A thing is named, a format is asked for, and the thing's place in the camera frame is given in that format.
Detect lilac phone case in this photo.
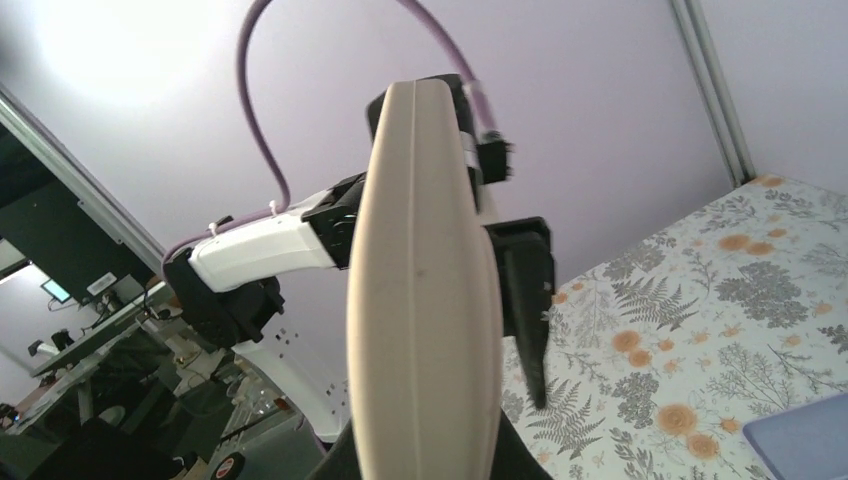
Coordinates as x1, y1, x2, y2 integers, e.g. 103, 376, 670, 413
742, 393, 847, 480

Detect floral patterned table mat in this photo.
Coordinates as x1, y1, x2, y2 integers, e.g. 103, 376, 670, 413
502, 175, 847, 479

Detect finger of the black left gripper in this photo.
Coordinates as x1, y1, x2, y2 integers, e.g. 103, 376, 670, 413
485, 217, 556, 409

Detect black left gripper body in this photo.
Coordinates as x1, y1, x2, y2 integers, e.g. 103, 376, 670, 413
301, 172, 366, 270

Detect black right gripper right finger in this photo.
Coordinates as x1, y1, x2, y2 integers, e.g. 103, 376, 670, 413
493, 411, 552, 480

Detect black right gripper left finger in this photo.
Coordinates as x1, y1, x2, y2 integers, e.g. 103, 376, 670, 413
307, 421, 361, 480

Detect beige phone case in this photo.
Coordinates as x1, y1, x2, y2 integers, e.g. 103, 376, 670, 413
347, 79, 502, 479

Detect aluminium corner frame post right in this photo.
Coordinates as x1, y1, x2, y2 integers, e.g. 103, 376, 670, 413
668, 0, 757, 187

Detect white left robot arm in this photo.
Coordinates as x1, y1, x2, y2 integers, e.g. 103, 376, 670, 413
163, 168, 555, 445

